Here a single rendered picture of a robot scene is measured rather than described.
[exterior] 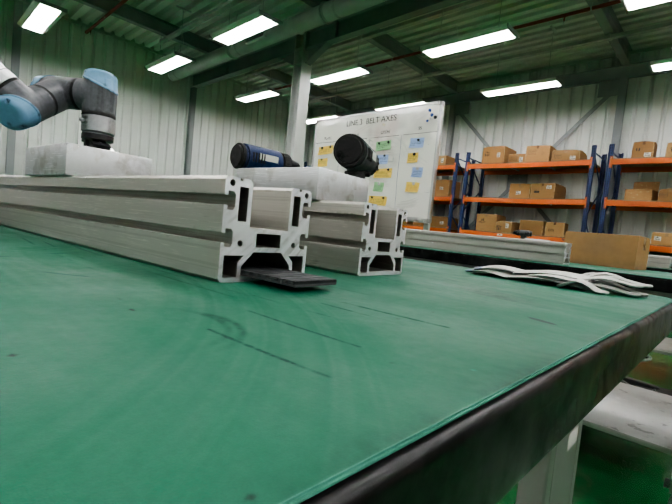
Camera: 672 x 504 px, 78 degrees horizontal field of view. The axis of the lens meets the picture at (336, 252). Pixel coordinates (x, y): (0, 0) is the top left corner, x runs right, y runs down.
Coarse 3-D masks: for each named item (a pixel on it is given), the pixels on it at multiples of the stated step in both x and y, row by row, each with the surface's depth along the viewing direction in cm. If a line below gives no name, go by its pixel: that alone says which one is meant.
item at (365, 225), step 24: (312, 216) 54; (336, 216) 51; (360, 216) 49; (384, 216) 54; (312, 240) 54; (336, 240) 51; (360, 240) 48; (384, 240) 51; (312, 264) 52; (336, 264) 50; (360, 264) 48; (384, 264) 55
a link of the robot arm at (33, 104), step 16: (0, 64) 90; (0, 80) 88; (16, 80) 91; (0, 96) 88; (16, 96) 89; (32, 96) 92; (48, 96) 96; (0, 112) 89; (16, 112) 89; (32, 112) 91; (48, 112) 96; (16, 128) 91
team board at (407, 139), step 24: (336, 120) 422; (360, 120) 400; (384, 120) 380; (408, 120) 362; (432, 120) 345; (384, 144) 379; (408, 144) 361; (432, 144) 345; (336, 168) 420; (384, 168) 378; (408, 168) 360; (432, 168) 344; (384, 192) 377; (408, 192) 360; (432, 192) 343; (408, 216) 359
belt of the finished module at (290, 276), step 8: (248, 264) 40; (256, 264) 40; (240, 272) 35; (248, 272) 34; (256, 272) 34; (264, 272) 35; (272, 272) 35; (280, 272) 36; (288, 272) 36; (296, 272) 37; (264, 280) 33; (272, 280) 33; (280, 280) 32; (288, 280) 32; (296, 280) 32; (304, 280) 32; (312, 280) 33; (320, 280) 33; (328, 280) 34; (336, 280) 35
